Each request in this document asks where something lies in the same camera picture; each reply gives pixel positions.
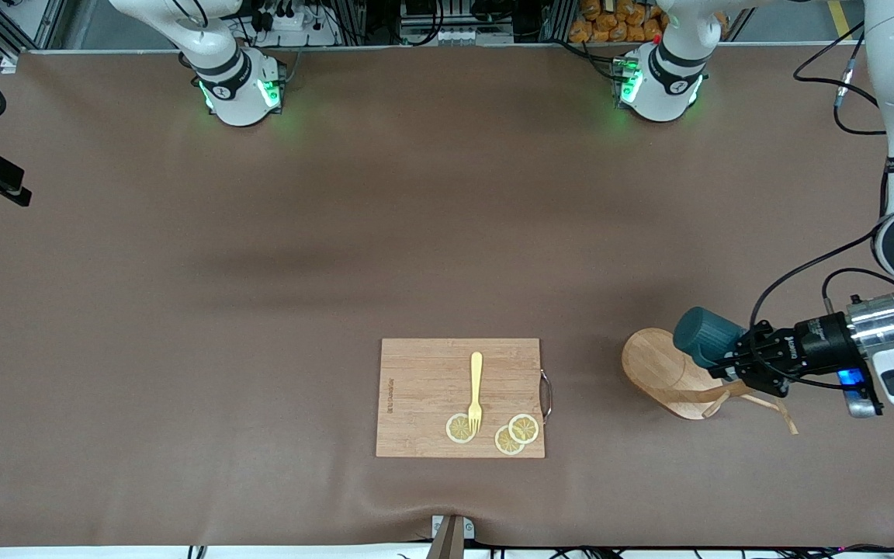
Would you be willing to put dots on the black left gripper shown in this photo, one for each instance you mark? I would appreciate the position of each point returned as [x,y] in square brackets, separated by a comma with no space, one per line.
[818,339]

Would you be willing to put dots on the teal cup yellow inside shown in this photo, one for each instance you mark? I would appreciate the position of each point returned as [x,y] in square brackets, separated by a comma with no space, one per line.
[703,334]

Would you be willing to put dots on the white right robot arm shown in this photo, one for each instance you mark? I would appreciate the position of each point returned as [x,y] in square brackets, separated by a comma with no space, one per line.
[231,93]

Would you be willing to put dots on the wooden cup rack with pegs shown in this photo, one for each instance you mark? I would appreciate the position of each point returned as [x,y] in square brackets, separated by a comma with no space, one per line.
[653,365]

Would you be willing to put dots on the lemon slice overlapping its neighbour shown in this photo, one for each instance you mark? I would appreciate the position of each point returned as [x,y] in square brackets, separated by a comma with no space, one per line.
[524,428]

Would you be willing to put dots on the lemon slice partly covered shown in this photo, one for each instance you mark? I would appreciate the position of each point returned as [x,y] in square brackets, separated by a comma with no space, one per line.
[503,444]

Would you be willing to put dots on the yellow plastic fork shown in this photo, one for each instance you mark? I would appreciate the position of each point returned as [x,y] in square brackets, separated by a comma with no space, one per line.
[476,373]

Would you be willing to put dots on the lemon slice under fork tines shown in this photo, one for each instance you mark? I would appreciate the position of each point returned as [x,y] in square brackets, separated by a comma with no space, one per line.
[459,431]

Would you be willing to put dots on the white power strip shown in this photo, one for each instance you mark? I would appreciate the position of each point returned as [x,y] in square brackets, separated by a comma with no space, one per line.
[292,23]

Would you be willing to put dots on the brown table mat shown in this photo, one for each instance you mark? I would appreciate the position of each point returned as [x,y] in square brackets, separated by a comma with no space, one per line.
[338,233]

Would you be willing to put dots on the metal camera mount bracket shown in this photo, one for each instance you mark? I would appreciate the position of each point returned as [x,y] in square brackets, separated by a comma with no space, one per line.
[451,539]

